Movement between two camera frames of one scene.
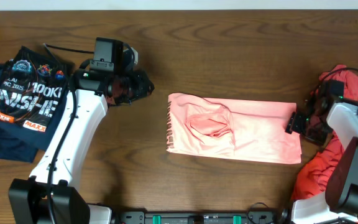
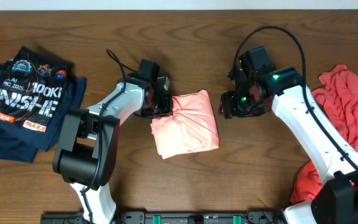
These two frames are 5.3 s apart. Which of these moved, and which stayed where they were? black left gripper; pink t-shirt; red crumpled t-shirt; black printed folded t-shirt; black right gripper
Moved: pink t-shirt; black left gripper; black right gripper
Stayed: red crumpled t-shirt; black printed folded t-shirt
